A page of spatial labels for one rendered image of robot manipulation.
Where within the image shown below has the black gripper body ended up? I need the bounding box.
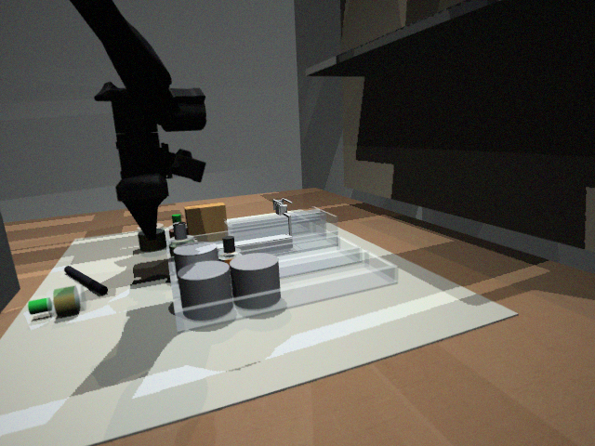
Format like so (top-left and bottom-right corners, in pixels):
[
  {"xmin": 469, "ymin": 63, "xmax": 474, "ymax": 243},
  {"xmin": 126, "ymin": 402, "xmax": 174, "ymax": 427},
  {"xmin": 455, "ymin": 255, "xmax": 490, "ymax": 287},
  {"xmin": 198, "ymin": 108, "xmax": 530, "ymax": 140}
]
[{"xmin": 115, "ymin": 132, "xmax": 169, "ymax": 202}]

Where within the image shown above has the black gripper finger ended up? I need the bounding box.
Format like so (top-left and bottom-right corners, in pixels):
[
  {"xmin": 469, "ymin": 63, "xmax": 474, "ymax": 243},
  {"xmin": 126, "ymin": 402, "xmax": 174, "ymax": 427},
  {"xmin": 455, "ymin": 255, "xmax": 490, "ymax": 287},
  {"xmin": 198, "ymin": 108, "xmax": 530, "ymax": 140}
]
[{"xmin": 123, "ymin": 196, "xmax": 167, "ymax": 241}]

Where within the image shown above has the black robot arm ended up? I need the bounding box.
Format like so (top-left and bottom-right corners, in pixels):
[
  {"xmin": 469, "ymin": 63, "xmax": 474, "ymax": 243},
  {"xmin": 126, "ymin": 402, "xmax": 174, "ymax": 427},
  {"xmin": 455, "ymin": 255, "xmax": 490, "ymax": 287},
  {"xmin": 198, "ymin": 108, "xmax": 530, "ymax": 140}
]
[{"xmin": 70, "ymin": 0, "xmax": 206, "ymax": 182}]

